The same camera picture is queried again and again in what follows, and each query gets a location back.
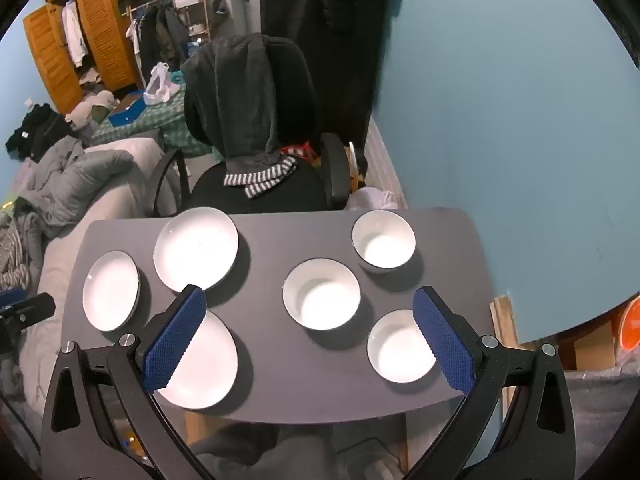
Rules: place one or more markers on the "black office chair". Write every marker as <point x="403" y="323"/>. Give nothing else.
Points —
<point x="300" y="95"/>

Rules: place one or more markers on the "pile of light clothes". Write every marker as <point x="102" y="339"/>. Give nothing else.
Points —
<point x="92" y="107"/>

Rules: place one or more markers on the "blue box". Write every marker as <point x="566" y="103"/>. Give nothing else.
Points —
<point x="125" y="112"/>

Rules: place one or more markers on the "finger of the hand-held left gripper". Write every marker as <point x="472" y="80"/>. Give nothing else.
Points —
<point x="35" y="306"/>
<point x="11" y="297"/>

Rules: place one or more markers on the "wooden wardrobe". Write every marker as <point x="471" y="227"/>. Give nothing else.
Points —
<point x="105" y="35"/>

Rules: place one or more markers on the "grey white striped cloth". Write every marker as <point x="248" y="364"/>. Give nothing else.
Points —
<point x="260" y="180"/>

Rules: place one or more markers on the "pile of black clothes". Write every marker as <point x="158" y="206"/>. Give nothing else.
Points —
<point x="40" y="130"/>

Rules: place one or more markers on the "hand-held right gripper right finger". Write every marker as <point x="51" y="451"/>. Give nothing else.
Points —
<point x="442" y="342"/>

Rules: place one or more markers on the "green checkered cloth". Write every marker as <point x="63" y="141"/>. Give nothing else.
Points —
<point x="150" y="122"/>

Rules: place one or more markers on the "wooden shelf rack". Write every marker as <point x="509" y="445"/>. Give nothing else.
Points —
<point x="190" y="0"/>

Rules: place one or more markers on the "small white plate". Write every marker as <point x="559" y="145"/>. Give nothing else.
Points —
<point x="111" y="291"/>

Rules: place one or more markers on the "white hanging shirt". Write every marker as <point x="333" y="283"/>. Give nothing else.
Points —
<point x="75" y="35"/>

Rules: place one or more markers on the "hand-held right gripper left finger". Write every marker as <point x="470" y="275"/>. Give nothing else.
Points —
<point x="175" y="340"/>

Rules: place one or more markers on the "dark hanging clothes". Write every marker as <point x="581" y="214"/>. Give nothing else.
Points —
<point x="155" y="35"/>

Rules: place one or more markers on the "orange plastic object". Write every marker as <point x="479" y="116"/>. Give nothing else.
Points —
<point x="631" y="325"/>

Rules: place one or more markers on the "grey jacket on bed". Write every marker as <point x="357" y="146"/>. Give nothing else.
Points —
<point x="75" y="175"/>

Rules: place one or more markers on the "black hanging coat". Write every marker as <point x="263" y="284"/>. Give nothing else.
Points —
<point x="340" y="35"/>

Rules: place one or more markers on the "white bowl black rim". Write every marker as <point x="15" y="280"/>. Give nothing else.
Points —
<point x="321" y="305"/>
<point x="383" y="245"/>
<point x="395" y="350"/>

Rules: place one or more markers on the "white plastic bag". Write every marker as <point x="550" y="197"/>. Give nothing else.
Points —
<point x="159" y="85"/>

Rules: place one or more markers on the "teal cardboard box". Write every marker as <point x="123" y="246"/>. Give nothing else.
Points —
<point x="177" y="78"/>

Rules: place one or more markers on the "white crumpled cloth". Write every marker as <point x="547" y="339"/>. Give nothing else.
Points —
<point x="372" y="198"/>

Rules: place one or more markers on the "wooden plank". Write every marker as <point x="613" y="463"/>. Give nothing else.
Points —
<point x="505" y="320"/>

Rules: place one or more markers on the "grey hoodie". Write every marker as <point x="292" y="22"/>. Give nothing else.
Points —
<point x="240" y="100"/>

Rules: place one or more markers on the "white plate black rim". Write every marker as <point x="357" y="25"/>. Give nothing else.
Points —
<point x="210" y="362"/>
<point x="196" y="248"/>

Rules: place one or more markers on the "black white striped blanket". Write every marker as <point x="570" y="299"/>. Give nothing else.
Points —
<point x="15" y="255"/>

